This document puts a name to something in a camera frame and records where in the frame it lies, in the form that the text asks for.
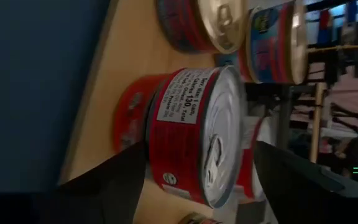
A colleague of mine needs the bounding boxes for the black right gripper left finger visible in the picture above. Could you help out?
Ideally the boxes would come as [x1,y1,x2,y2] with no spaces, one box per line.
[32,141,148,224]

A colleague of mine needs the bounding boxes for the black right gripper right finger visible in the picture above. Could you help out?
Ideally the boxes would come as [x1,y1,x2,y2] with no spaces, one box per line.
[253,141,358,224]

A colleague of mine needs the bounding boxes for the red tuna can silver lid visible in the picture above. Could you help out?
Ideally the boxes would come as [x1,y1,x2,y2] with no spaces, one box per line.
[234,116,269,205]
[112,73,170,154]
[146,64,247,210]

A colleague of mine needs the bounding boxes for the blue salmon can gold lid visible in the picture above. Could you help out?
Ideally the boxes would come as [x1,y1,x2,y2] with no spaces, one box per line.
[237,0,310,85]
[155,0,250,55]

